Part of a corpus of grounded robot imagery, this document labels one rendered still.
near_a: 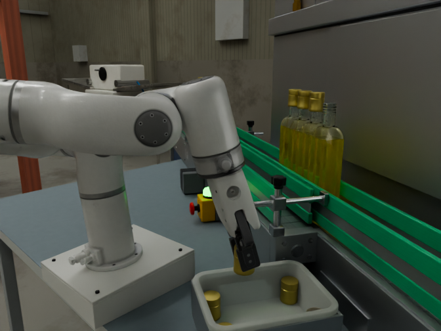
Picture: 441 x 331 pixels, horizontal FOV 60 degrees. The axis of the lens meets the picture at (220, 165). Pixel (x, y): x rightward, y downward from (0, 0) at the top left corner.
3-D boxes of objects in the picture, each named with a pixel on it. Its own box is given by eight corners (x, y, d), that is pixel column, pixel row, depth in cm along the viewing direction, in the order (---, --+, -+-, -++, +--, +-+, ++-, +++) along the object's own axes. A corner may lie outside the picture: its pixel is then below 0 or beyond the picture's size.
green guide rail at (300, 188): (312, 224, 83) (314, 189, 81) (308, 224, 83) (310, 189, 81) (182, 119, 247) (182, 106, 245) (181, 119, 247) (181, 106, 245)
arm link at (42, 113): (31, 137, 56) (175, 142, 60) (-1, 159, 43) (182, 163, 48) (29, 78, 54) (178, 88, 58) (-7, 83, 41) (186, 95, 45)
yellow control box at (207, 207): (223, 221, 118) (223, 199, 116) (199, 224, 116) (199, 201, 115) (218, 213, 125) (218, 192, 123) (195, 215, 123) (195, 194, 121)
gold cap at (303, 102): (314, 109, 93) (314, 90, 92) (300, 109, 93) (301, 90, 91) (308, 107, 97) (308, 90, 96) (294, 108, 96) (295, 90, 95)
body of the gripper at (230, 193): (252, 160, 53) (269, 229, 57) (233, 146, 63) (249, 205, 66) (201, 176, 52) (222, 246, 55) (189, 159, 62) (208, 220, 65)
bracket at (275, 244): (317, 263, 81) (319, 232, 79) (275, 268, 78) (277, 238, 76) (309, 255, 84) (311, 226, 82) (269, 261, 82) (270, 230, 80)
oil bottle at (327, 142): (338, 217, 88) (346, 126, 82) (316, 220, 87) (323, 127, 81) (326, 209, 93) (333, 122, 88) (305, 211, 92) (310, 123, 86)
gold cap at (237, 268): (236, 277, 61) (237, 252, 60) (231, 266, 64) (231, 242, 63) (257, 274, 62) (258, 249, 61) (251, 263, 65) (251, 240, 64)
